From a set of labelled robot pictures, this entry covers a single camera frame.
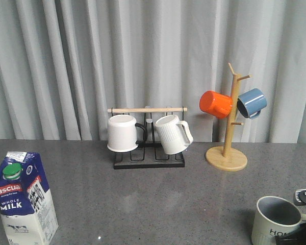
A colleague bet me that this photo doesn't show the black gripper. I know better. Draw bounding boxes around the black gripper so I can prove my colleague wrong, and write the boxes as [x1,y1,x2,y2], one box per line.
[275,189,306,245]

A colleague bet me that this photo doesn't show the cream HOME mug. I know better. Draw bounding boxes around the cream HOME mug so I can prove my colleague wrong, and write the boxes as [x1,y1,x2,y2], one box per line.
[251,196,306,244]

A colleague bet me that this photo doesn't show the blue white milk carton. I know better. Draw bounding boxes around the blue white milk carton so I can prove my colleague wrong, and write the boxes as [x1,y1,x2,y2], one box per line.
[0,152,58,244]

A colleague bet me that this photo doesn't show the wooden mug tree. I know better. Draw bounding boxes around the wooden mug tree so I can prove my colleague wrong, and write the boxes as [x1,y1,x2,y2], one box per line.
[205,63,251,172]

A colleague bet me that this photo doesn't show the blue mug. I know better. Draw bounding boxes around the blue mug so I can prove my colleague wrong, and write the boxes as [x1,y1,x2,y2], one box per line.
[237,88,267,119]

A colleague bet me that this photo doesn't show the orange mug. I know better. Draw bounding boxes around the orange mug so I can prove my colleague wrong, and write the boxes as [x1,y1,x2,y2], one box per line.
[199,90,233,119]

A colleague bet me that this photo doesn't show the white ribbed mug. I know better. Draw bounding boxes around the white ribbed mug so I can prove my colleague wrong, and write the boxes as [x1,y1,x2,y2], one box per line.
[155,115,193,155]

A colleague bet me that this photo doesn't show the black wire mug rack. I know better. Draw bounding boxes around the black wire mug rack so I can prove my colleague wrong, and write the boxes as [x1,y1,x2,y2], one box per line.
[108,106,188,169]

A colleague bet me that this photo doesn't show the white mug black handle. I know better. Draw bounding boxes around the white mug black handle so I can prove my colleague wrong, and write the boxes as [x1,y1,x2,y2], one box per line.
[107,114,148,153]

